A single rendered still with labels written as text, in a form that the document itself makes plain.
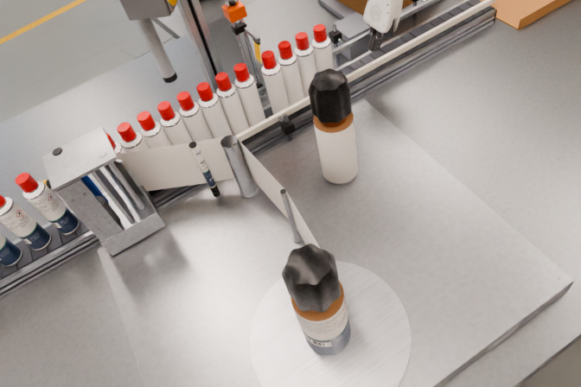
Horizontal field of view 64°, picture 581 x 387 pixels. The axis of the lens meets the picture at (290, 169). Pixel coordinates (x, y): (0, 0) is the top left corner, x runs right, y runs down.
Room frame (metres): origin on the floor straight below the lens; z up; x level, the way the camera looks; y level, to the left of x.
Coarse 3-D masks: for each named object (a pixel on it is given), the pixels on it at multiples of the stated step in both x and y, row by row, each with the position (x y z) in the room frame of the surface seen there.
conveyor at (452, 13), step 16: (480, 0) 1.25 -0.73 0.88; (448, 16) 1.21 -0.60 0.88; (416, 32) 1.17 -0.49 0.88; (448, 32) 1.13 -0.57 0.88; (384, 48) 1.14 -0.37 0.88; (416, 48) 1.10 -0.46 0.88; (352, 64) 1.10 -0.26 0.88; (384, 64) 1.07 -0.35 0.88; (272, 128) 0.93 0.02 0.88; (80, 224) 0.77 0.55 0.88; (64, 240) 0.73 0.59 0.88; (32, 256) 0.71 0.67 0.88; (0, 272) 0.69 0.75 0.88
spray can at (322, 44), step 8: (320, 24) 1.04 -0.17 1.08; (320, 32) 1.02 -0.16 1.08; (320, 40) 1.02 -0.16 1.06; (328, 40) 1.02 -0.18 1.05; (320, 48) 1.01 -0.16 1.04; (328, 48) 1.01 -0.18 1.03; (320, 56) 1.01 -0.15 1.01; (328, 56) 1.01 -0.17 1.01; (320, 64) 1.01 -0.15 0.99; (328, 64) 1.01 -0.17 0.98
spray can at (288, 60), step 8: (280, 48) 0.99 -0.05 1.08; (288, 48) 0.99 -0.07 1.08; (280, 56) 0.99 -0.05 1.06; (288, 56) 0.98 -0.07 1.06; (296, 56) 1.00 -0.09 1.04; (280, 64) 0.98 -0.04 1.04; (288, 64) 0.98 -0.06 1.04; (296, 64) 0.98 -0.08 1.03; (288, 72) 0.98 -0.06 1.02; (296, 72) 0.98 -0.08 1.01; (288, 80) 0.98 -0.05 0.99; (296, 80) 0.98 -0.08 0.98; (288, 88) 0.98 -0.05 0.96; (296, 88) 0.98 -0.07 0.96; (288, 96) 0.98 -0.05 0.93; (296, 96) 0.97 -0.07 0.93
